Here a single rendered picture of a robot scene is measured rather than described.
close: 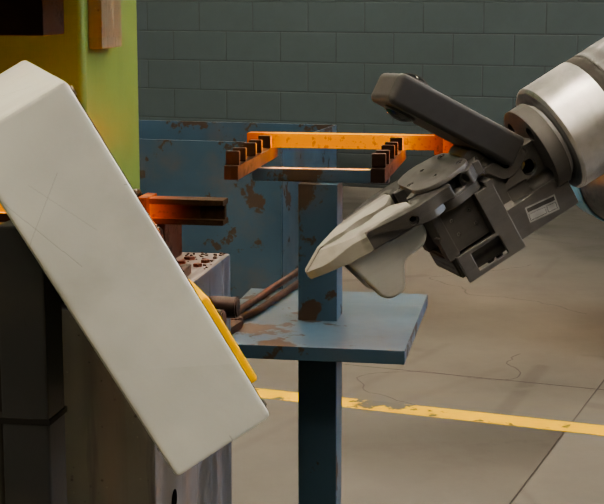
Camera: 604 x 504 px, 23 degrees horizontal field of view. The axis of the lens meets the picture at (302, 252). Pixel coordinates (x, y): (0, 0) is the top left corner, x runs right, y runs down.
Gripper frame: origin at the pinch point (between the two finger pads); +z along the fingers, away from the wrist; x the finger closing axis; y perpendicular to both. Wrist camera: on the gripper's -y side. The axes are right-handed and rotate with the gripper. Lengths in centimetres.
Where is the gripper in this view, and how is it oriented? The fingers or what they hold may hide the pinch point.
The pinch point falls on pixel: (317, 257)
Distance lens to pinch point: 110.1
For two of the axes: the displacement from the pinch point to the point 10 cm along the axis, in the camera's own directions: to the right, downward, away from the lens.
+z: -8.4, 5.3, -1.3
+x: -2.6, -1.7, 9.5
